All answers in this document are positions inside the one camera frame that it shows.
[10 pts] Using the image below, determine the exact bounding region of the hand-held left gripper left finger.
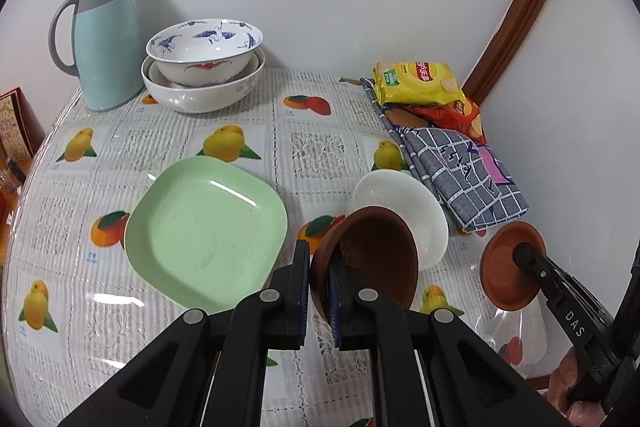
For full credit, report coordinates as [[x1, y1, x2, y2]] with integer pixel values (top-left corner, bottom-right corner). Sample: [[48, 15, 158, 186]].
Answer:
[[59, 239, 312, 427]]

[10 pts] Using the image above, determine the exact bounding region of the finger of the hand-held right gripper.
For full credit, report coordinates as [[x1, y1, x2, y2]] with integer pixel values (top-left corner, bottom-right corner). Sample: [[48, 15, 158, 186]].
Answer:
[[512, 243, 614, 350]]

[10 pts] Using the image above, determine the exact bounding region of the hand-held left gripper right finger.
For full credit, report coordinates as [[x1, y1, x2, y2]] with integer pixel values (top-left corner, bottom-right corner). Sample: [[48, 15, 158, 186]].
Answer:
[[327, 257, 571, 427]]

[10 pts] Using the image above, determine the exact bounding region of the small brown bowl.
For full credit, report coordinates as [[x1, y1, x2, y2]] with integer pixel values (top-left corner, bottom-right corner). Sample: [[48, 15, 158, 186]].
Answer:
[[480, 223, 547, 311], [310, 206, 420, 325]]

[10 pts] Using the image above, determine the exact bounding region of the person's right hand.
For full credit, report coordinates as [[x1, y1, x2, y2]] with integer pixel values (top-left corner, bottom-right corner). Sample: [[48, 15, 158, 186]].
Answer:
[[547, 349, 608, 427]]

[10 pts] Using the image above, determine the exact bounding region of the green square plate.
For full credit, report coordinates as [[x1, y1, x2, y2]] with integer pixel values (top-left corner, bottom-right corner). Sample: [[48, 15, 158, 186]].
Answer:
[[123, 156, 289, 315]]

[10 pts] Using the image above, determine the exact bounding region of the plain white bowl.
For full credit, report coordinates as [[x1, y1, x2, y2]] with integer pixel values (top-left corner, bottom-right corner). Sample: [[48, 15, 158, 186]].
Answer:
[[352, 171, 449, 271]]

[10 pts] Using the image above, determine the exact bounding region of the fruit printed tablecloth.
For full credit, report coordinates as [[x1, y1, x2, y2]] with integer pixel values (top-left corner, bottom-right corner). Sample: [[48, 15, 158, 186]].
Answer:
[[2, 67, 551, 427]]

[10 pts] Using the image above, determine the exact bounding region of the grey checked cloth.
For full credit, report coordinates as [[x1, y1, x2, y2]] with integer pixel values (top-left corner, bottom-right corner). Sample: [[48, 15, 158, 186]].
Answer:
[[360, 78, 530, 234]]

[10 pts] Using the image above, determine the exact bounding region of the red chips bag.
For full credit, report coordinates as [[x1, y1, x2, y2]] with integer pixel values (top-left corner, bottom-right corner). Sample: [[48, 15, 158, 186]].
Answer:
[[387, 98, 487, 145]]

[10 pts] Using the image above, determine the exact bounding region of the large white bowl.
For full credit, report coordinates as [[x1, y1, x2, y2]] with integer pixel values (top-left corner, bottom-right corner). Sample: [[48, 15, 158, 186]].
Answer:
[[141, 49, 266, 114]]

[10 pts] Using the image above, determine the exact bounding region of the yellow chips bag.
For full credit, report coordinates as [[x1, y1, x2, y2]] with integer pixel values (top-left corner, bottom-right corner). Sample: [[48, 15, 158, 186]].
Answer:
[[372, 61, 468, 106]]

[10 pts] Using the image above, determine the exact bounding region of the blue patterned white bowl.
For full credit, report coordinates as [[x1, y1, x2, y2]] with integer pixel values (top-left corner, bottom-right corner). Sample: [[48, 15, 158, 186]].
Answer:
[[146, 19, 264, 88]]

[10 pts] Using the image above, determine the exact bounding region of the light blue thermos jug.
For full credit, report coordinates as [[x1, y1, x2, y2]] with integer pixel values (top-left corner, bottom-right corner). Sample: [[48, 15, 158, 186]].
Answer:
[[48, 0, 142, 111]]

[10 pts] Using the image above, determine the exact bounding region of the patterned brown box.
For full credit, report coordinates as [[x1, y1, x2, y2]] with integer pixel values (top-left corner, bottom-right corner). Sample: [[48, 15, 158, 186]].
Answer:
[[0, 88, 48, 160]]

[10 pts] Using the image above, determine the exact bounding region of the brown wooden door frame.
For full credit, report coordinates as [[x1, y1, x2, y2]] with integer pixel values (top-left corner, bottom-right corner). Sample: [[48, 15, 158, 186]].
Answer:
[[460, 0, 573, 105]]

